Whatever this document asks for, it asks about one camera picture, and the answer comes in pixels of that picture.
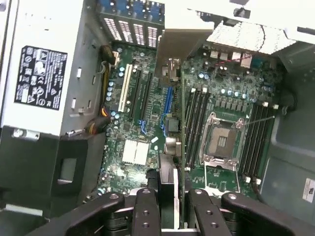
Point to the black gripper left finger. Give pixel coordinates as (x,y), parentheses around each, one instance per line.
(145,211)

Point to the silver finned chipset heatsink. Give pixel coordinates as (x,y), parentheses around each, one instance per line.
(135,151)

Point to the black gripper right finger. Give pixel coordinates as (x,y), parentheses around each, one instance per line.
(204,214)

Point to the black expansion slot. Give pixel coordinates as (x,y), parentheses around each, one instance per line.
(145,94)
(135,93)

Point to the white barcode sticker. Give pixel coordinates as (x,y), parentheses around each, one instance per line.
(309,189)

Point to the green motherboard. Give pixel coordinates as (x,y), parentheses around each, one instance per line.
(221,88)

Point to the black warning label sticker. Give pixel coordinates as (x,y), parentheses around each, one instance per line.
(40,77)

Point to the grey power supply unit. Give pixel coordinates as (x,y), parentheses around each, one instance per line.
(49,29)

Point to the white expansion slot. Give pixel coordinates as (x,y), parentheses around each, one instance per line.
(125,87)

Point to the open metal socket cover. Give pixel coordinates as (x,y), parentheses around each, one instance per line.
(222,180)

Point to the black RAM slot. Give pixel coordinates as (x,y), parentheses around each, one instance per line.
(257,150)
(247,145)
(199,115)
(195,125)
(263,150)
(190,123)
(252,147)
(204,103)

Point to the blue expansion slot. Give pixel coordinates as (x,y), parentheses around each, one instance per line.
(168,108)

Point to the CPU socket with metal frame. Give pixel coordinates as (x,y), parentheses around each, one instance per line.
(221,137)

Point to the black plastic drive bay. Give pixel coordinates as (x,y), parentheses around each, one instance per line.
(49,172)

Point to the thin metal locking lever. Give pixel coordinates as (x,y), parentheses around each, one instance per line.
(261,121)

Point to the grey open PC case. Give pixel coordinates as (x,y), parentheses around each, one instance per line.
(290,147)

